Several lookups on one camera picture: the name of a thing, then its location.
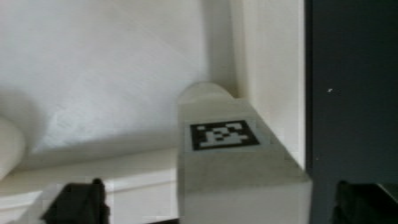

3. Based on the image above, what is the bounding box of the white table leg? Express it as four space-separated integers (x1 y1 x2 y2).
177 83 312 224

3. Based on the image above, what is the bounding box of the white square tabletop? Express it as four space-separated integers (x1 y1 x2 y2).
0 0 305 224

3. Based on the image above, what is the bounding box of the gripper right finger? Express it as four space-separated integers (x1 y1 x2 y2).
332 181 398 224

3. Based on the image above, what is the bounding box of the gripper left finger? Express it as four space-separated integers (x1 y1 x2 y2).
41 178 110 224

